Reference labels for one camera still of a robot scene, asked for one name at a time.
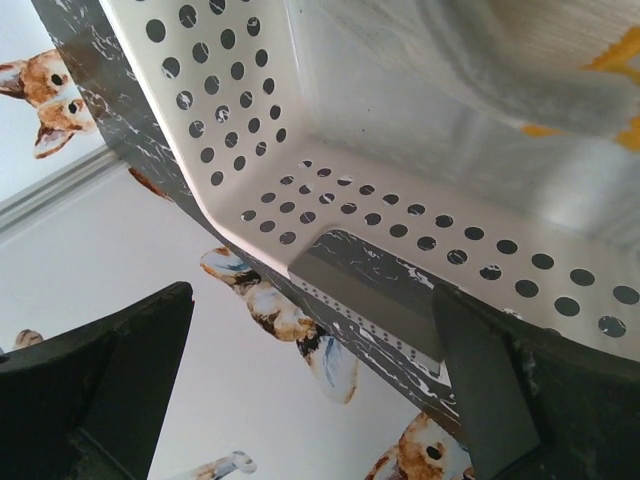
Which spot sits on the white perforated storage basket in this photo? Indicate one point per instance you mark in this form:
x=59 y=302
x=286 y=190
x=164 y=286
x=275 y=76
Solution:
x=366 y=186

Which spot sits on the blue dotted work glove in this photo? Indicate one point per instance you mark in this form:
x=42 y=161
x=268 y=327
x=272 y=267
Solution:
x=553 y=66

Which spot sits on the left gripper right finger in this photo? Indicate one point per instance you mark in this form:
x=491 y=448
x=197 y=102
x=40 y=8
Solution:
x=533 y=404

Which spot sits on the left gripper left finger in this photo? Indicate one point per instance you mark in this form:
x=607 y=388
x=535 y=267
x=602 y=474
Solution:
x=90 y=403

